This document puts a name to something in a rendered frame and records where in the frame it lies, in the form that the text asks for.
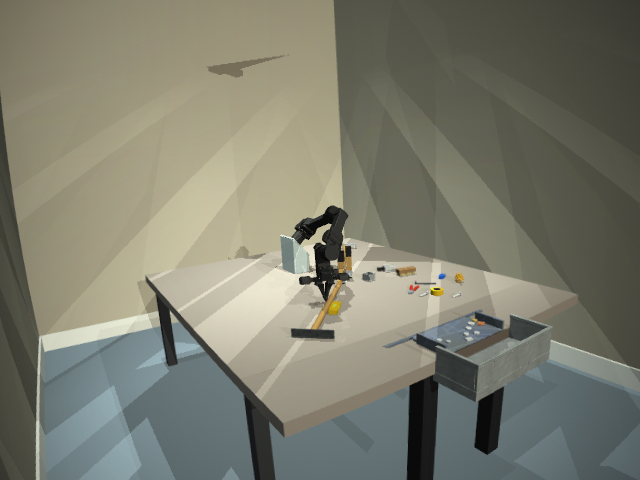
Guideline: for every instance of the long wooden scraper with black blade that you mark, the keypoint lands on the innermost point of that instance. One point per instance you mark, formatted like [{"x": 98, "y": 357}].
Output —
[{"x": 314, "y": 332}]

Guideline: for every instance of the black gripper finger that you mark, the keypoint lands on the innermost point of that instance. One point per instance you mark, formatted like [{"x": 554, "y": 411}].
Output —
[
  {"x": 321, "y": 288},
  {"x": 327, "y": 289}
]

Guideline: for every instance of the long wooden-handled rake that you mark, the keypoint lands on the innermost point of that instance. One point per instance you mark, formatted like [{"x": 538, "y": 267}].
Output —
[{"x": 348, "y": 257}]

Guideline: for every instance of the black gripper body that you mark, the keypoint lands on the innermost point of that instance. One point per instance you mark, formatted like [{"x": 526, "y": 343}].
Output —
[{"x": 305, "y": 280}]

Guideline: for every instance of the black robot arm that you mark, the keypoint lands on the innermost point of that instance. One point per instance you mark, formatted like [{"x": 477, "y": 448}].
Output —
[{"x": 332, "y": 238}]

